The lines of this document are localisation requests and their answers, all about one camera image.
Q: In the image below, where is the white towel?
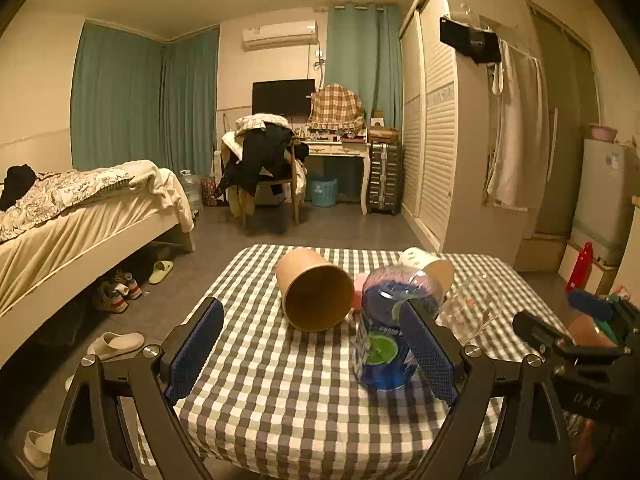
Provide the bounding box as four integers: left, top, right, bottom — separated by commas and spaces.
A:
486, 40, 543, 211

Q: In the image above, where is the black cloth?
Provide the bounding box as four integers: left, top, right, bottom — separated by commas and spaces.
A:
0, 164, 38, 211

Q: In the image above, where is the white desk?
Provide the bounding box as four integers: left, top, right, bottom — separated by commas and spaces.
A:
300, 139, 373, 213

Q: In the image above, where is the blue laundry basket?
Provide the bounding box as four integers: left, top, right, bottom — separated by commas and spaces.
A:
311, 177, 337, 207

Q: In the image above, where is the red bottle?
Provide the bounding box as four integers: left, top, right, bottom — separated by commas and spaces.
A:
566, 241, 594, 292

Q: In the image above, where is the small grey fridge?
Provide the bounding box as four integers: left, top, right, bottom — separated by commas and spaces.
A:
570, 137, 640, 266

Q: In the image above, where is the white bed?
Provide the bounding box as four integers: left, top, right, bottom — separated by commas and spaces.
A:
0, 160, 197, 368

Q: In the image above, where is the pink cup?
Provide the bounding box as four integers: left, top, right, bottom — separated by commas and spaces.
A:
352, 274, 371, 313

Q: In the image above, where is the white wardrobe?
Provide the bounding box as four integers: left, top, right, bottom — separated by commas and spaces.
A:
400, 0, 531, 261

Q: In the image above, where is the grey checkered tablecloth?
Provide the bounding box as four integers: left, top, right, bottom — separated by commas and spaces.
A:
135, 244, 576, 468

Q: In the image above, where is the pair of sneakers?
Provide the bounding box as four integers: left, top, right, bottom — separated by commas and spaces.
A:
92, 270, 143, 313

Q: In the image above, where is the plaid cloth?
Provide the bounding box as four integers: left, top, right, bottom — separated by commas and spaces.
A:
307, 82, 366, 131

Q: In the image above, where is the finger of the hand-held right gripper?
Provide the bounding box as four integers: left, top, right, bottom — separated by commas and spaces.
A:
512, 311, 578, 357
567, 289, 640, 347

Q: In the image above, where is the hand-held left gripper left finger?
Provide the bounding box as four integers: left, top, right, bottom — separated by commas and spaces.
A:
47, 296, 226, 480

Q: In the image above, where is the clear plastic cup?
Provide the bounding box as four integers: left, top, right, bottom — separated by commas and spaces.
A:
435, 275, 506, 346

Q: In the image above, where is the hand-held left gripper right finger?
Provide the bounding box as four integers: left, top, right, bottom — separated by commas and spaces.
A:
397, 299, 573, 480

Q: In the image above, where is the black television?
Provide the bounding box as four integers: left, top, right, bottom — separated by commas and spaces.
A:
252, 79, 316, 117

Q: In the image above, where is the clear water jug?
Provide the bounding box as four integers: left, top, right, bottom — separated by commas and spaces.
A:
179, 170, 203, 213

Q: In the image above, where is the cardboard box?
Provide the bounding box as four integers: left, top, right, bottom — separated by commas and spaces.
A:
367, 110, 401, 143

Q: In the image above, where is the blue plastic cup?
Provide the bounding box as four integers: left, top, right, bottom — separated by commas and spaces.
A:
352, 266, 446, 392

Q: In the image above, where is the wooden chair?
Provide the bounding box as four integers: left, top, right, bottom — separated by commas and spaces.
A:
222, 130, 306, 233

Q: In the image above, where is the dark clothes pile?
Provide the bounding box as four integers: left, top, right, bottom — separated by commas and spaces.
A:
215, 122, 297, 198

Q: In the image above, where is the brown paper cup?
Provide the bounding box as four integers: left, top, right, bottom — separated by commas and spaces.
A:
276, 247, 355, 333

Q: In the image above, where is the patterned white duvet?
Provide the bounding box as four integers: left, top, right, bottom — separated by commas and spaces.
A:
0, 160, 193, 243

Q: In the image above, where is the white paper cup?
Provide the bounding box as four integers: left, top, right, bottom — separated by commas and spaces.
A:
398, 247, 455, 293

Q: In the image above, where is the white air conditioner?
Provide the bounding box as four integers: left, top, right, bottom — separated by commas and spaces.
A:
242, 21, 319, 52

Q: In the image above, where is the narrow green curtain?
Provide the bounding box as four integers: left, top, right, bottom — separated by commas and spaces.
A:
327, 5, 403, 131

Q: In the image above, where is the red bag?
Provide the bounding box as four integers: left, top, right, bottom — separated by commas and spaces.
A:
201, 176, 221, 207

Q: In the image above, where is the white slipper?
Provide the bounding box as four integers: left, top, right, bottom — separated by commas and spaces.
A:
24, 429, 56, 468
87, 332, 146, 363

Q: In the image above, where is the wide green curtain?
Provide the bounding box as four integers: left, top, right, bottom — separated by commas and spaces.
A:
70, 22, 221, 186

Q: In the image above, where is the green slipper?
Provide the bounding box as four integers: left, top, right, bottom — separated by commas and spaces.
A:
149, 260, 174, 285

